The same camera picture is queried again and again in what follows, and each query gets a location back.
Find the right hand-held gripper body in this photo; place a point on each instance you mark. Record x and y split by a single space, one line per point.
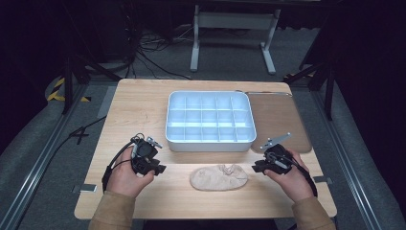
278 157

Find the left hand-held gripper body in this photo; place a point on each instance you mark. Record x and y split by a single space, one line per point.
144 152

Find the person's right hand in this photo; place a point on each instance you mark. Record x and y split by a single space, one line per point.
292 183

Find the person's left hand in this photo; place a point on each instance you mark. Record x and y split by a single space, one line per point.
126 179

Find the beige sock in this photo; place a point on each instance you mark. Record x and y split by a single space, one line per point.
218 178

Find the grey tape piece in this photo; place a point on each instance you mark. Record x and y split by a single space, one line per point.
322 179
85 188

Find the grey floor tape strip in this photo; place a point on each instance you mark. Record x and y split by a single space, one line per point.
107 102

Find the white divided storage box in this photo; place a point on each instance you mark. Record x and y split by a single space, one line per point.
210 121

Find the black tripod stand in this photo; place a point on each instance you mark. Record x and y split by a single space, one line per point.
68 83
328 86

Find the yellow and black floor tape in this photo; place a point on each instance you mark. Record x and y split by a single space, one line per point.
56 92

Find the aluminium floor rail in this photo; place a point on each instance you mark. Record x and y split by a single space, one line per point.
38 166
346 166

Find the grey metal table frame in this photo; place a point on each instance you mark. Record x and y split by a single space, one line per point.
234 20

